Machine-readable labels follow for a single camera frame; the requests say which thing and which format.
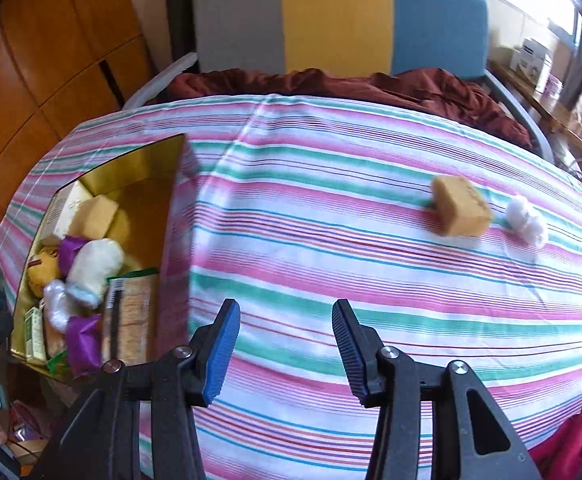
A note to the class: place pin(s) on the grey yellow blue armchair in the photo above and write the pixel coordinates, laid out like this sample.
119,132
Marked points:
336,15

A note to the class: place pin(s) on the white cardboard box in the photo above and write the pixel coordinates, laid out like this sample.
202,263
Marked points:
68,207

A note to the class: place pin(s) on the white plastic bag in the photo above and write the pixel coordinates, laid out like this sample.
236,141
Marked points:
526,220

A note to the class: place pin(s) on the green and white small box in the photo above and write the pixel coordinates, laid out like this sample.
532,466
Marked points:
33,335

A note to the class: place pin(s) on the striped tablecloth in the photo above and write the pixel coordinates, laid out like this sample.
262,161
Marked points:
321,240

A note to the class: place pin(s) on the yellow brown snack packet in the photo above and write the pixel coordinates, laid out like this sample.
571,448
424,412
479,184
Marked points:
41,270

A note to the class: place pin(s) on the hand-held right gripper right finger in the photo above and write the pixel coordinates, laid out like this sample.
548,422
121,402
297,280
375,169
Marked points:
351,355

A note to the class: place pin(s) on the maroon blanket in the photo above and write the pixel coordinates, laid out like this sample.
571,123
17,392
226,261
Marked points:
421,90

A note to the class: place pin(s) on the clear plastic bag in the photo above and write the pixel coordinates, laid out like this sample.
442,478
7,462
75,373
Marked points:
58,305

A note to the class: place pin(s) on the cream sock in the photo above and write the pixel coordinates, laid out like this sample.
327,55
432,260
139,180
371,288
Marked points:
96,265

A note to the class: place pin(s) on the purple wrapper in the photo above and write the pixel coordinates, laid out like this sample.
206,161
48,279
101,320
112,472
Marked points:
83,345
73,250

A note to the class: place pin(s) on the wooden wardrobe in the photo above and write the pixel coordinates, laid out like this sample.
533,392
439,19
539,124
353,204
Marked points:
46,60

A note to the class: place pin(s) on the gold cardboard box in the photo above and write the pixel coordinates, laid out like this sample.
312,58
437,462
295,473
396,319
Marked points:
136,165

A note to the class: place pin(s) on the red garment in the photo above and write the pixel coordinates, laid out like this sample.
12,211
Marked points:
566,445

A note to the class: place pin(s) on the pink container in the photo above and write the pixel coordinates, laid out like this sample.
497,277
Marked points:
552,85

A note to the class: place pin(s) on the white box with dark print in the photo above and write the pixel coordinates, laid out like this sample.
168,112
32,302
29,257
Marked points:
531,57

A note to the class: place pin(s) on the wooden side desk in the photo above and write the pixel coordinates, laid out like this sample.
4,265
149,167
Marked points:
566,120

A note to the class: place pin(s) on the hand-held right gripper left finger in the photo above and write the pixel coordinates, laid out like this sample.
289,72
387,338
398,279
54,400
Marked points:
221,355

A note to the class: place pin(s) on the yellow sponge block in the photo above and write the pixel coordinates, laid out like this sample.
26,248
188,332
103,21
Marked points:
96,215
461,205

